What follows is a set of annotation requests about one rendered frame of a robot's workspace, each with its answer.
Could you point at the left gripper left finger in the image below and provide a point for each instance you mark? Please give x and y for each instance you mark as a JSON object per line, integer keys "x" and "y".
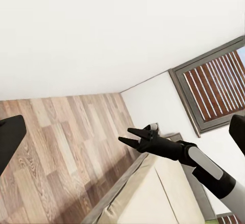
{"x": 12, "y": 132}

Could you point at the bed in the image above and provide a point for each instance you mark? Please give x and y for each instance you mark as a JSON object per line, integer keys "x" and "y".
{"x": 154, "y": 190}

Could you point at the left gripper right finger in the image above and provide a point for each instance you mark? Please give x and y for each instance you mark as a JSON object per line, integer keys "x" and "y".
{"x": 237, "y": 131}

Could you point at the fixed window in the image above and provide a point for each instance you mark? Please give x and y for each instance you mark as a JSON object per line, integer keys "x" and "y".
{"x": 212, "y": 86}

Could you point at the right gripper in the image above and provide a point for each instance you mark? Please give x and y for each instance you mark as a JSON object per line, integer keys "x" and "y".
{"x": 149, "y": 142}

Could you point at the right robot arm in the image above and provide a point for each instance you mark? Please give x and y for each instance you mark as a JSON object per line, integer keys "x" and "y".
{"x": 224, "y": 186}

